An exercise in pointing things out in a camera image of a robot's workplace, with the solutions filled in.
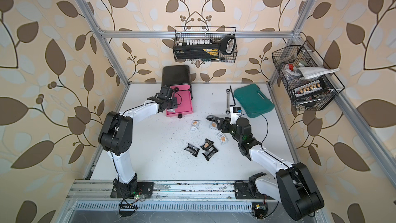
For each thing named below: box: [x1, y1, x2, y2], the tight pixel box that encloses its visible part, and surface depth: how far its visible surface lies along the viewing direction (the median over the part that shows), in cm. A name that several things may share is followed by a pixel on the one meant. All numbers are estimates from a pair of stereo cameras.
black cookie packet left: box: [184, 142, 201, 157], surface depth 88 cm
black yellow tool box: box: [173, 35, 237, 61], surface depth 86 cm
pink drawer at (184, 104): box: [166, 90, 194, 118], surface depth 101 cm
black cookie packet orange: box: [200, 138, 215, 151], surface depth 88 cm
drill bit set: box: [293, 79, 324, 99], surface depth 69 cm
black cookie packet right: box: [202, 144, 219, 162], surface depth 87 cm
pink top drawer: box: [169, 84, 191, 92], surface depth 100 cm
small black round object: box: [205, 115, 216, 122], surface depth 101 cm
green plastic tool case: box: [233, 83, 275, 119], surface depth 111 cm
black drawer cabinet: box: [161, 64, 193, 100], surface depth 111 cm
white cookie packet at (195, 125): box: [189, 119, 202, 132], surface depth 98 cm
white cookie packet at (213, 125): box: [209, 121, 218, 131], surface depth 98 cm
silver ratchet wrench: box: [225, 88, 231, 115], surface depth 114 cm
